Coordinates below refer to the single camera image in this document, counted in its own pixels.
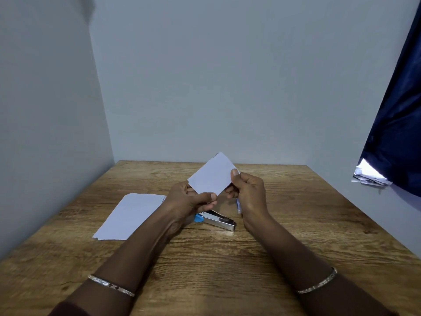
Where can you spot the silver bangle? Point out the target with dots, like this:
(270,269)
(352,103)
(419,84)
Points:
(108,284)
(319,285)

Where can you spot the person's left hand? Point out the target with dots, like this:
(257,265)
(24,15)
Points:
(184,204)

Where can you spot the dark blue curtain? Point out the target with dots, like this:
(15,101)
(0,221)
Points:
(398,134)

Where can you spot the thin white paper bundle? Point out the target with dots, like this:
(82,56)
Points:
(212,174)

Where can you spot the pile of crumpled white sheets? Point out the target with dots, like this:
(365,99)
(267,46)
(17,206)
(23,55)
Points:
(368,174)

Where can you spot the person's right hand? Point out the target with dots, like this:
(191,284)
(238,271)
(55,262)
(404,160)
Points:
(253,197)

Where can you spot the person's right forearm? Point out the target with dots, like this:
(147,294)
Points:
(302,253)

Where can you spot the blue white staples box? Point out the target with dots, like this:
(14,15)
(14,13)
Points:
(238,207)

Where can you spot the blue and silver stapler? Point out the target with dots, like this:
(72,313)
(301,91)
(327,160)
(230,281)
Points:
(220,222)

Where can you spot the person's left forearm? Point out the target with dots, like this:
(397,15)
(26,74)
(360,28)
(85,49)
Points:
(138,259)

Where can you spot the stack of white papers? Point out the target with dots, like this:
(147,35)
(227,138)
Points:
(128,217)

